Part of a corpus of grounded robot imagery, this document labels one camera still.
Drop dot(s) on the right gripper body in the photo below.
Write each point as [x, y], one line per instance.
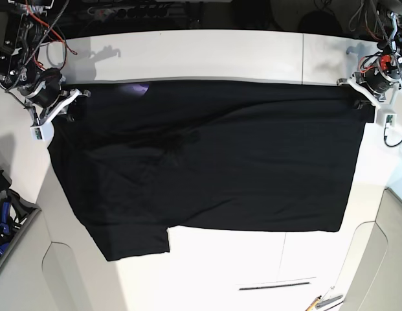
[46, 97]

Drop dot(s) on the blue and black tools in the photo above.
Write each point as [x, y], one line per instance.
[11, 213]

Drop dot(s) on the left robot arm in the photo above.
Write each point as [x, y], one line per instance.
[383, 25]

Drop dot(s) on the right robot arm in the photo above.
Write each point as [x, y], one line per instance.
[29, 28]

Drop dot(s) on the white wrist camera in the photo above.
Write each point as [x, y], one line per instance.
[44, 132]
[386, 118]

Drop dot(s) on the grey pen tool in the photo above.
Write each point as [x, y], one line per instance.
[327, 302]

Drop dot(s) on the yellow handled tool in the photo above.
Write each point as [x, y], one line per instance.
[314, 303]

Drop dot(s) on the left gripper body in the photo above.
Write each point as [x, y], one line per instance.
[378, 78]

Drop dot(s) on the black T-shirt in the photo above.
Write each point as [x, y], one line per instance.
[207, 154]

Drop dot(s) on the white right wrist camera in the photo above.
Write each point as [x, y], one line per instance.
[44, 132]

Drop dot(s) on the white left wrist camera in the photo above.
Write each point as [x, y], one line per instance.
[386, 118]

